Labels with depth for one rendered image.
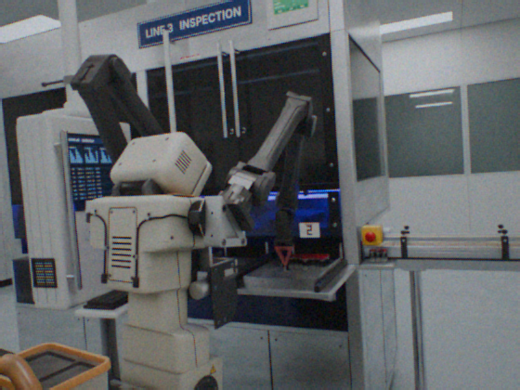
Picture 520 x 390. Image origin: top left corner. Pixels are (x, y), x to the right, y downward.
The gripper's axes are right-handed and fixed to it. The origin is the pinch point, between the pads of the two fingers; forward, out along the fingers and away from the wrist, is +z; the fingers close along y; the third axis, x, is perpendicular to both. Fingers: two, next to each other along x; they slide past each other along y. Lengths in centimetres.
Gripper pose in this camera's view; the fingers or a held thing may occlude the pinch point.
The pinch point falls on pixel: (285, 261)
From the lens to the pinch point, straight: 168.7
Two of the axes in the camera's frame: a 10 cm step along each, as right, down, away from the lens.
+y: 1.8, -0.7, 9.8
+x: -9.8, 0.6, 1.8
